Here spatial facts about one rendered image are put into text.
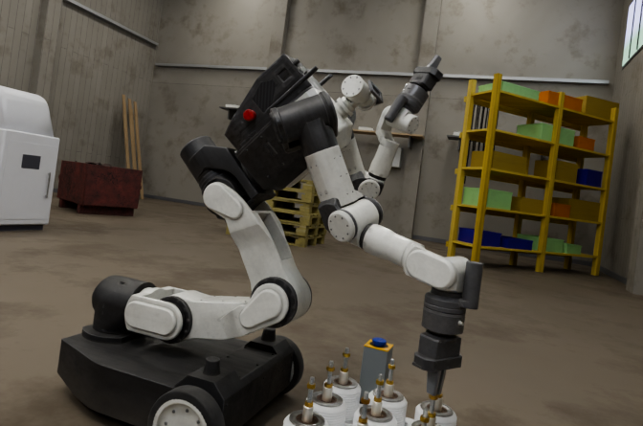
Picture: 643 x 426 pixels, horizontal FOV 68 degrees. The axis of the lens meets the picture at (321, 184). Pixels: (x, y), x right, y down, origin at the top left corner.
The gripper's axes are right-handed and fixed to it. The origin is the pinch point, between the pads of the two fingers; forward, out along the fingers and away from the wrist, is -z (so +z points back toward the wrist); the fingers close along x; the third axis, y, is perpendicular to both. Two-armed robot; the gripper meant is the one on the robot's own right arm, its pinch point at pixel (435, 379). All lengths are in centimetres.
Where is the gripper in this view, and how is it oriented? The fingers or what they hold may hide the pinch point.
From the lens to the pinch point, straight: 112.9
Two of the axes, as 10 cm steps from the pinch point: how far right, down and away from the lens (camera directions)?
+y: 5.8, 0.7, -8.1
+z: 1.3, -9.9, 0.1
